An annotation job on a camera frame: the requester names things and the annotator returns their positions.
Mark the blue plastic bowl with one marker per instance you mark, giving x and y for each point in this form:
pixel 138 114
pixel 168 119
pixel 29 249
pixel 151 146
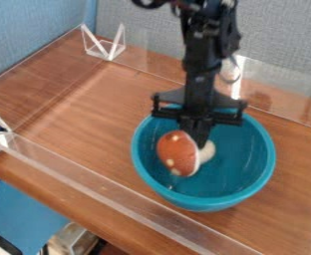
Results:
pixel 230 178

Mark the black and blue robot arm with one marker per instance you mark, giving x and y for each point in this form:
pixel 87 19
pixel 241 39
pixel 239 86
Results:
pixel 210 37

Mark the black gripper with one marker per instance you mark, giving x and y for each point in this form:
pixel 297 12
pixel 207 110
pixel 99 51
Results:
pixel 219 110

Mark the clear acrylic corner bracket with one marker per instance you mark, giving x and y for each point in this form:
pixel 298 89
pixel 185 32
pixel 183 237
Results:
pixel 102 48

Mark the grey metal frame piece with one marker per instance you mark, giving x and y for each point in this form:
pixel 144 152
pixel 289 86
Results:
pixel 74 240

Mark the clear acrylic table barrier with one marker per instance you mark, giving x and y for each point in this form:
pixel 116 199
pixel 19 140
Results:
pixel 74 107

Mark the brown and white toy mushroom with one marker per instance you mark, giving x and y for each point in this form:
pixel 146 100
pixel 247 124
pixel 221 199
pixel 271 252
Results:
pixel 179 153

